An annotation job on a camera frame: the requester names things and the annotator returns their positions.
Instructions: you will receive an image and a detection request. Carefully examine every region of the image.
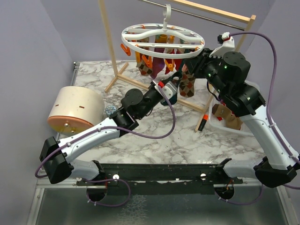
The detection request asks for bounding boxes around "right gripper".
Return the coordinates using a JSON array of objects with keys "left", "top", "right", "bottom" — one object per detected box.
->
[{"left": 184, "top": 47, "right": 228, "bottom": 96}]

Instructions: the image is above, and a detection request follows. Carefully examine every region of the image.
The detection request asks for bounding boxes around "beige argyle sock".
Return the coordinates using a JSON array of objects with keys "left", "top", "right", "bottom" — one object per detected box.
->
[
  {"left": 179, "top": 71, "right": 195, "bottom": 98},
  {"left": 135, "top": 52, "right": 153, "bottom": 76}
]

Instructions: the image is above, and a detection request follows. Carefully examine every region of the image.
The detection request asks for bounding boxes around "white round clip hanger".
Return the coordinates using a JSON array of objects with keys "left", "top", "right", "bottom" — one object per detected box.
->
[{"left": 120, "top": 4, "right": 205, "bottom": 59}]

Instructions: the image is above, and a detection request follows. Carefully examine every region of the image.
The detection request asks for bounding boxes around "wooden hanger rack frame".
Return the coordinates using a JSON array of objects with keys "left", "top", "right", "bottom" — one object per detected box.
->
[{"left": 98, "top": 0, "right": 256, "bottom": 132}]

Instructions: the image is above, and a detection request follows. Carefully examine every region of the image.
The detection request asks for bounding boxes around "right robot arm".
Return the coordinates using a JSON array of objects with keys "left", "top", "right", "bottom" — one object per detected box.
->
[{"left": 184, "top": 49, "right": 300, "bottom": 188}]

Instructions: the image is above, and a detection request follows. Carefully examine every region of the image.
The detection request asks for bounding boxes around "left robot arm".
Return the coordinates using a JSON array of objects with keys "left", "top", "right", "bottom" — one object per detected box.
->
[{"left": 39, "top": 73, "right": 182, "bottom": 185}]

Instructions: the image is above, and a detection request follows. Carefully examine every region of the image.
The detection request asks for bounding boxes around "pink clothespin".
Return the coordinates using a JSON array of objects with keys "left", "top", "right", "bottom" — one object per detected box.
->
[{"left": 181, "top": 64, "right": 188, "bottom": 74}]

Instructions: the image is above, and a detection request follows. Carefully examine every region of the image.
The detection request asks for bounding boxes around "red beige reindeer sock back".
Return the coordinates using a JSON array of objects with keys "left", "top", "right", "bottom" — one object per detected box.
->
[{"left": 174, "top": 49, "right": 184, "bottom": 71}]

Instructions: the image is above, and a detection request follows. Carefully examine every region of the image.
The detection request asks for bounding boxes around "red beige reindeer sock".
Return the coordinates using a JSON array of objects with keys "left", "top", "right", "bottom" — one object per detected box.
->
[
  {"left": 174, "top": 49, "right": 184, "bottom": 71},
  {"left": 164, "top": 48, "right": 175, "bottom": 75}
]

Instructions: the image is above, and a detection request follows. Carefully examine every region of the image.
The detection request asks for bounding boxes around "red beige reindeer sock front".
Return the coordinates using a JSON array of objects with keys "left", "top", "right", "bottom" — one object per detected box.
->
[{"left": 164, "top": 48, "right": 175, "bottom": 75}]

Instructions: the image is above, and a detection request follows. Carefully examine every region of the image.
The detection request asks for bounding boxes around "purple yellow striped sock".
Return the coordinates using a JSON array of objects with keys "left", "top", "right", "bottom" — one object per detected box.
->
[{"left": 150, "top": 34, "right": 168, "bottom": 79}]

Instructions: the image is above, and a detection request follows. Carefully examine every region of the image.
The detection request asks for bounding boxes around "yellow orange clothespin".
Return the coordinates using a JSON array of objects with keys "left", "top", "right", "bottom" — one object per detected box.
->
[{"left": 142, "top": 55, "right": 153, "bottom": 68}]

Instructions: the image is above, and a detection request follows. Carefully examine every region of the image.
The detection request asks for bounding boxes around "black orange highlighter marker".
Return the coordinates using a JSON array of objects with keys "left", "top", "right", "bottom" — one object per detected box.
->
[{"left": 198, "top": 114, "right": 208, "bottom": 131}]

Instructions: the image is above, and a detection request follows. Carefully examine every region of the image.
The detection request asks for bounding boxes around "white plastic basket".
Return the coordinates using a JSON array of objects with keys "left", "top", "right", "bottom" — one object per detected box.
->
[{"left": 208, "top": 81, "right": 261, "bottom": 137}]

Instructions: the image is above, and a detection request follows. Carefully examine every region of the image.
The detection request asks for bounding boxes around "plain tan sock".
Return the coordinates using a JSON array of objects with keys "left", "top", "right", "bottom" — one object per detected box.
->
[{"left": 212, "top": 104, "right": 243, "bottom": 130}]

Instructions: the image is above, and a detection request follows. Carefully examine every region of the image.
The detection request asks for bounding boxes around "blue patterned round tin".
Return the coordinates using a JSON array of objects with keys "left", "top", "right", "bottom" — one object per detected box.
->
[{"left": 105, "top": 105, "right": 117, "bottom": 117}]

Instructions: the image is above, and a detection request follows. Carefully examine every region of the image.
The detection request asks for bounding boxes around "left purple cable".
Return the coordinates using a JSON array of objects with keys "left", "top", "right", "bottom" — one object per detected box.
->
[{"left": 34, "top": 86, "right": 176, "bottom": 179}]

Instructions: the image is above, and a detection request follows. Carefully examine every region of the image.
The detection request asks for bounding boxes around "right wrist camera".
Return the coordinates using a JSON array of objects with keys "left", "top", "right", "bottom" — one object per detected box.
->
[{"left": 209, "top": 32, "right": 235, "bottom": 58}]

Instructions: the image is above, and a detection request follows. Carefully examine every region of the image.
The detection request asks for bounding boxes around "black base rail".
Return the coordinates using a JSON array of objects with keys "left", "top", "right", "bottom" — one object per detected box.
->
[{"left": 76, "top": 164, "right": 243, "bottom": 195}]

